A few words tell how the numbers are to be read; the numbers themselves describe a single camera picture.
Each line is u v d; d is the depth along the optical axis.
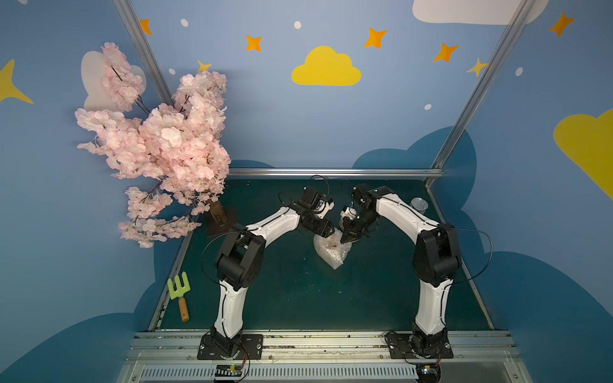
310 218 0.81
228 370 0.73
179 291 0.86
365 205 0.72
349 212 0.84
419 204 1.07
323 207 0.82
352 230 0.80
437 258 0.52
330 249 0.88
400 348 0.74
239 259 0.53
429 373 0.73
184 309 0.80
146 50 0.77
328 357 0.74
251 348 0.74
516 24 0.72
